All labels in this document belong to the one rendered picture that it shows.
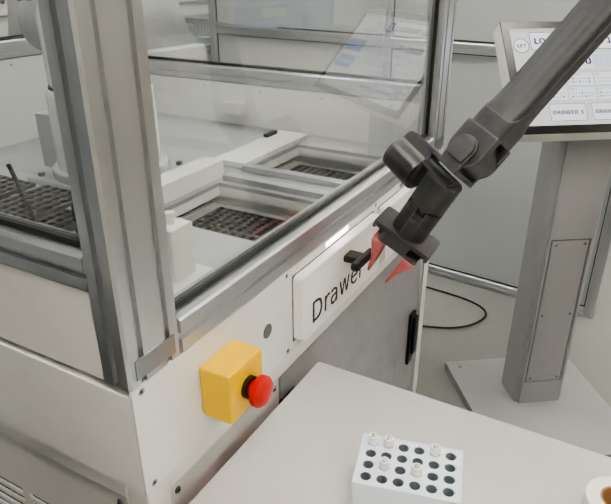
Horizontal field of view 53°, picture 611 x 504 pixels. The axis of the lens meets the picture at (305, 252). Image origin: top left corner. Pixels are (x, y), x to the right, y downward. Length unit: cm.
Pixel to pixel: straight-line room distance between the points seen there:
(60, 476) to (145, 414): 24
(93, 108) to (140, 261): 16
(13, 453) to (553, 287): 150
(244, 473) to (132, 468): 15
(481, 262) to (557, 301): 91
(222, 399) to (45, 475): 30
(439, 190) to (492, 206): 184
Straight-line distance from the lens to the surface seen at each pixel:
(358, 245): 104
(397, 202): 118
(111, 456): 76
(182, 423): 76
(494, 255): 282
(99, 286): 62
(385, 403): 92
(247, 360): 75
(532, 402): 218
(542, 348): 207
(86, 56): 54
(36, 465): 94
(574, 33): 94
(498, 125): 90
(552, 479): 87
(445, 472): 78
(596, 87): 174
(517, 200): 270
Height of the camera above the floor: 134
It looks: 26 degrees down
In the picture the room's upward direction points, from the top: straight up
